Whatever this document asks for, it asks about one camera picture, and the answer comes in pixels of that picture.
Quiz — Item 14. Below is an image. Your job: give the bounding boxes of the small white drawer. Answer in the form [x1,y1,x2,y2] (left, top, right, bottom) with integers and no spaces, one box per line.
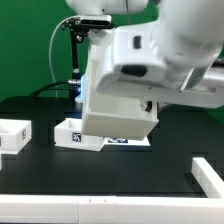
[54,118,103,151]
[0,119,32,154]

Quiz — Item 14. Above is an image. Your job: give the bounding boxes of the black base cable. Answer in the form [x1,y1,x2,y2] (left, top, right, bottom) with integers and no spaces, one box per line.
[29,80,82,98]

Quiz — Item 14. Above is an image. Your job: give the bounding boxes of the small white drawer middle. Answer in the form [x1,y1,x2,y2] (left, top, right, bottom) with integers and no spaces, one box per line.
[54,118,103,151]

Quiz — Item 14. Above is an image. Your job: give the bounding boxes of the white camera cable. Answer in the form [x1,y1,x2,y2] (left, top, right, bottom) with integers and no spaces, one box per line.
[48,16,79,98]

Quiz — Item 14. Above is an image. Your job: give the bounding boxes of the white marker sheet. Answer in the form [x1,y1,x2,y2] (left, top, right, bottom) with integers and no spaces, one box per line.
[103,137,150,146]

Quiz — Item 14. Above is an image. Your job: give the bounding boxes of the white L-shaped frame wall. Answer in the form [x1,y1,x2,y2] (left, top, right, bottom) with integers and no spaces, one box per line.
[0,157,224,224]

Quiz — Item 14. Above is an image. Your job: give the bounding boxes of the black camera on stand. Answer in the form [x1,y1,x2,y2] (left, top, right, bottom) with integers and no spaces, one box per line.
[61,16,114,101]

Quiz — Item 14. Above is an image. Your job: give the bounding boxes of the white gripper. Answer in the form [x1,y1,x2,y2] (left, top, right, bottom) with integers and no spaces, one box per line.
[95,25,224,108]

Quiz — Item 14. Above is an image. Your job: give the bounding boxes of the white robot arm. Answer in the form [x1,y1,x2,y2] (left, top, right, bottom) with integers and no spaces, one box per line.
[65,0,224,108]

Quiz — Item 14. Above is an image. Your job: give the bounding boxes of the small white drawer left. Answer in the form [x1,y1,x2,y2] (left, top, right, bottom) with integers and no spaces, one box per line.
[0,119,32,154]

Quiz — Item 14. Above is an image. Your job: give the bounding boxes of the white drawer housing box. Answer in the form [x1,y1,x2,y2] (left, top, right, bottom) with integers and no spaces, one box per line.
[81,45,159,140]

